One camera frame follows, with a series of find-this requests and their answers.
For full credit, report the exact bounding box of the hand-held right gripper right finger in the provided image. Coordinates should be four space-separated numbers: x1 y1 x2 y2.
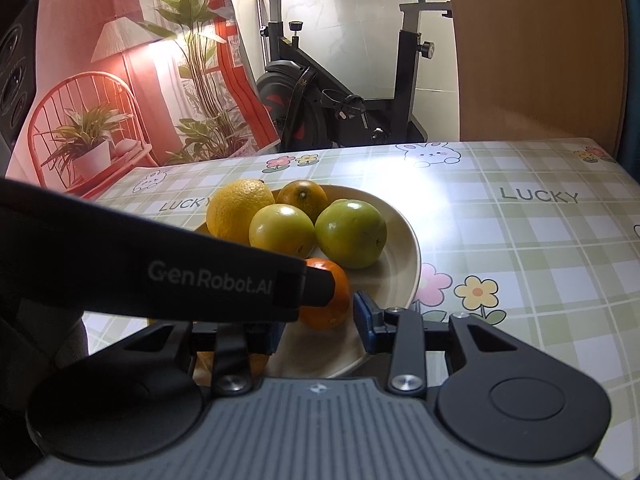
353 290 547 396

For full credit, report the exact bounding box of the green-tinged orange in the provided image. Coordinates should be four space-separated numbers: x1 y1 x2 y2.
276 179 329 222

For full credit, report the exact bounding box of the cream round plate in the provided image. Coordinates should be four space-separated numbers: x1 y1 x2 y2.
192 184 419 380

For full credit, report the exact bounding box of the brown wooden board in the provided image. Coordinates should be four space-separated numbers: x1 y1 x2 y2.
442 0 628 156

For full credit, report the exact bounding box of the green round fruit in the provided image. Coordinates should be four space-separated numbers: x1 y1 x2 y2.
314 199 389 269

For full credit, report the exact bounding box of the dark teal curtain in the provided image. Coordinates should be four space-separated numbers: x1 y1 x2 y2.
617 0 640 183

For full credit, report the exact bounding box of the oval orange tangerine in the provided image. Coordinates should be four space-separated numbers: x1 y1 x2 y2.
297 257 351 331

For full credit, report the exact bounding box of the wall poster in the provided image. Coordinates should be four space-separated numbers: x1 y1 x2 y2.
5 0 281 198

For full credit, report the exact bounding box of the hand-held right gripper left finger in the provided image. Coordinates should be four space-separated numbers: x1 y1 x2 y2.
100 320 288 396

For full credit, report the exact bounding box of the yellow lemon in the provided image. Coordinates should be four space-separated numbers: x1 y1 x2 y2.
206 179 277 249

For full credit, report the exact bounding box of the yellow-green round fruit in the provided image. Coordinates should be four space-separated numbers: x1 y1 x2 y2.
248 203 317 258

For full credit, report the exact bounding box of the green plaid tablecloth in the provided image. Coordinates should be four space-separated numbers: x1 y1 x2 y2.
82 139 640 480

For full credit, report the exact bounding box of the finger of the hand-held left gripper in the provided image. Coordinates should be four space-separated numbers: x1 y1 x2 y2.
276 259 337 311

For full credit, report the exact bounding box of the black exercise bike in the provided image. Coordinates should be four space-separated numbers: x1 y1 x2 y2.
222 0 453 153

